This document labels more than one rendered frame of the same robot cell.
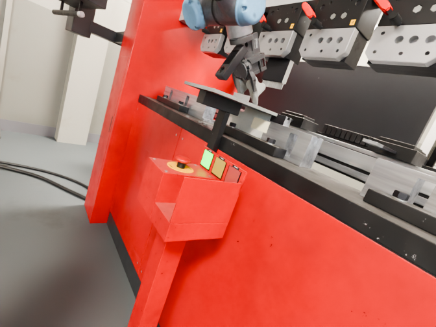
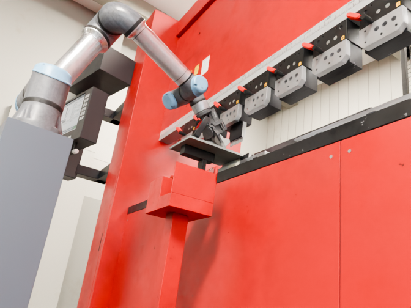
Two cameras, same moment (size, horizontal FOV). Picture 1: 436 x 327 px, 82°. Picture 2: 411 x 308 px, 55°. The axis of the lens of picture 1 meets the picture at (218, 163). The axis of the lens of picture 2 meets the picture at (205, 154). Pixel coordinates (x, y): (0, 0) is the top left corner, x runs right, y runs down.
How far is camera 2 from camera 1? 0.96 m
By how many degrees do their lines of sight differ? 35
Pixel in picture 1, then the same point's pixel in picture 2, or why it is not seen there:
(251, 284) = (243, 249)
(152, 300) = (166, 286)
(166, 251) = (172, 236)
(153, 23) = (137, 145)
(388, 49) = (283, 87)
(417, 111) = not seen: hidden behind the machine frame
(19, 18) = not seen: outside the picture
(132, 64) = (121, 180)
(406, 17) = (285, 71)
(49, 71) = not seen: hidden behind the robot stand
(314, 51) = (252, 107)
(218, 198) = (200, 180)
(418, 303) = (309, 167)
